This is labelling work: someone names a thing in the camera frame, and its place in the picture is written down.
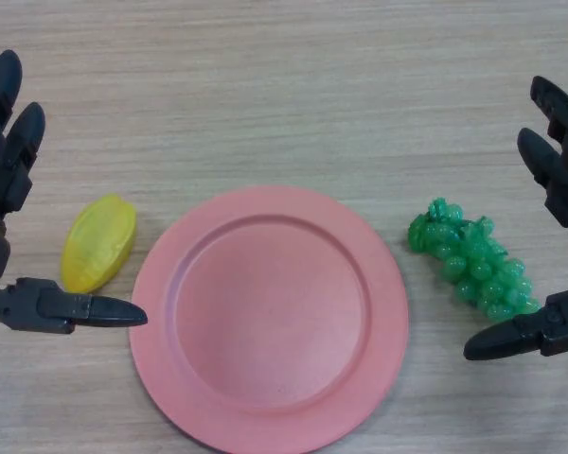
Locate yellow starfruit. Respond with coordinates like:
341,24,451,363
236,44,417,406
59,193,138,293

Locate pink round plate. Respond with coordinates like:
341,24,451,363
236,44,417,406
128,184,411,448

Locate green grape bunch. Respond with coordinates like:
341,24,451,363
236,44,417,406
406,197,541,327

